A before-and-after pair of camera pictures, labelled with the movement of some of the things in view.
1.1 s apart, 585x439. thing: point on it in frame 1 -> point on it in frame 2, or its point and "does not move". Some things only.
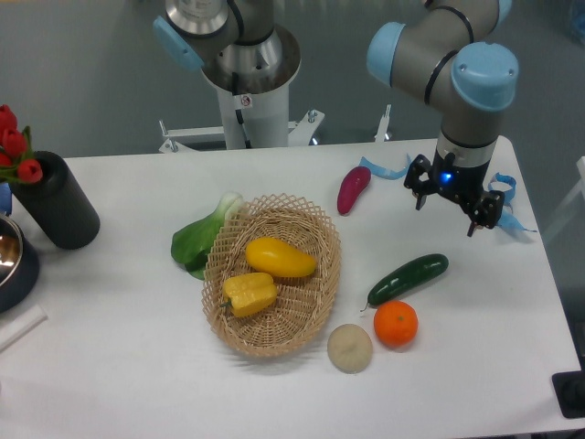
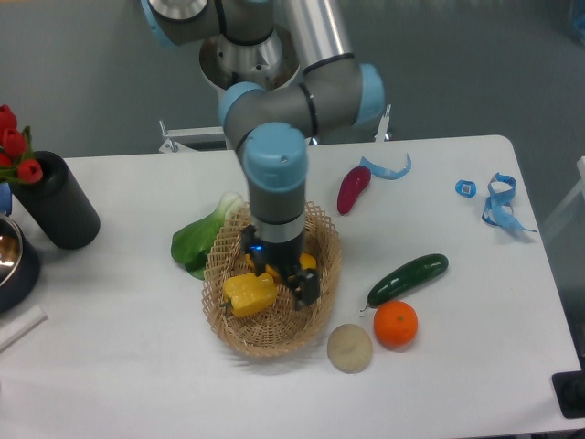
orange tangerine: (396, 323) does not move
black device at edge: (569, 389) does not move
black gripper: (462, 185) -> (284, 258)
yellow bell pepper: (249, 294) does not move
